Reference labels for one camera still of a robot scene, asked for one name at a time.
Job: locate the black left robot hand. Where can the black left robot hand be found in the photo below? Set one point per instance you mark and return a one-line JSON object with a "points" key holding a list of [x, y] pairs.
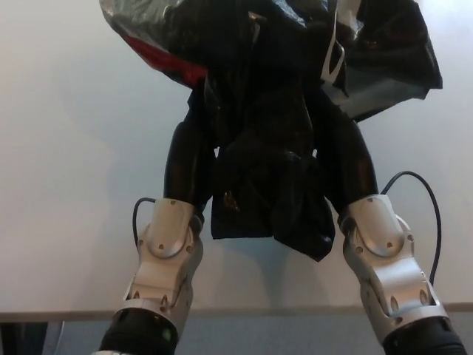
{"points": [[183, 166]]}

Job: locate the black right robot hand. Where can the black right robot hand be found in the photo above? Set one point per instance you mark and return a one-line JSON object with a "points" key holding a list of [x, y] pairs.
{"points": [[358, 166]]}

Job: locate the black Under Armour plastic bag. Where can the black Under Armour plastic bag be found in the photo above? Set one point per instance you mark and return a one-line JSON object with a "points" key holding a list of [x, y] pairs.
{"points": [[266, 148]]}

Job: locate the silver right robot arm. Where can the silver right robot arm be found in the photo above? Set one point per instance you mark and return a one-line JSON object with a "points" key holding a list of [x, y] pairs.
{"points": [[391, 266]]}

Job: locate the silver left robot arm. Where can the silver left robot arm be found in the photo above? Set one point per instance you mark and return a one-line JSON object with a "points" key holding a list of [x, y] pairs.
{"points": [[166, 259]]}

